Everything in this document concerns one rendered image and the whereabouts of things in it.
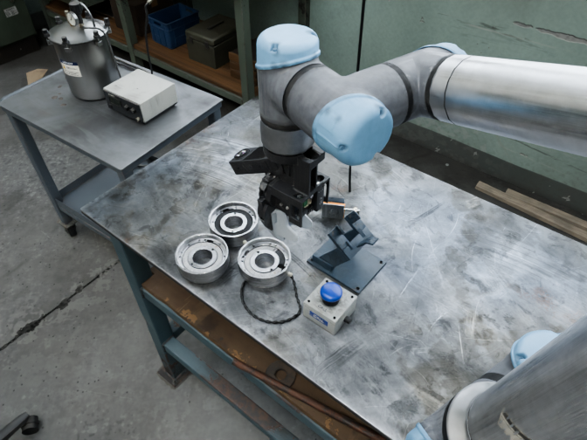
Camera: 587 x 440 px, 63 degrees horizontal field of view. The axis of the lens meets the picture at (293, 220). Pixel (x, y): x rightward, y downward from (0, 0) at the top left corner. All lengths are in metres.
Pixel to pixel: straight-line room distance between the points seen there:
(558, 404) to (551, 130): 0.23
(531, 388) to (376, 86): 0.33
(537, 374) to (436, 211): 0.73
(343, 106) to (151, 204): 0.72
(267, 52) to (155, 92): 1.07
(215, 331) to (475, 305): 0.60
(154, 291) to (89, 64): 0.79
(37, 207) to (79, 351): 0.86
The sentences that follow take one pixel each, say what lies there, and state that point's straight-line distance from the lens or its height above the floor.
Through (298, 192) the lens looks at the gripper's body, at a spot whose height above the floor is 1.10.
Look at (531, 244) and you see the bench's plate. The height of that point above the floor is 0.80.
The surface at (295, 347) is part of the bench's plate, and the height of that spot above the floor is 0.80.
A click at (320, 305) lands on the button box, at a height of 0.85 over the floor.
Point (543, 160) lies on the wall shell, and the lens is 2.46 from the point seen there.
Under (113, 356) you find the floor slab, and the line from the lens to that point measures 1.88.
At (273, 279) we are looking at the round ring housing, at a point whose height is 0.83.
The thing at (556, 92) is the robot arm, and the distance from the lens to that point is 0.48.
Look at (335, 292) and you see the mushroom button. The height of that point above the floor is 0.87.
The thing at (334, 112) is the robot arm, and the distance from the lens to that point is 0.50.
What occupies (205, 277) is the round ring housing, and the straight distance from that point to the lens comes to 0.93.
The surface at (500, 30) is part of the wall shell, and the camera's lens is 2.28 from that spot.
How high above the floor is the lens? 1.56
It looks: 46 degrees down
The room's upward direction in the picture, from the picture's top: straight up
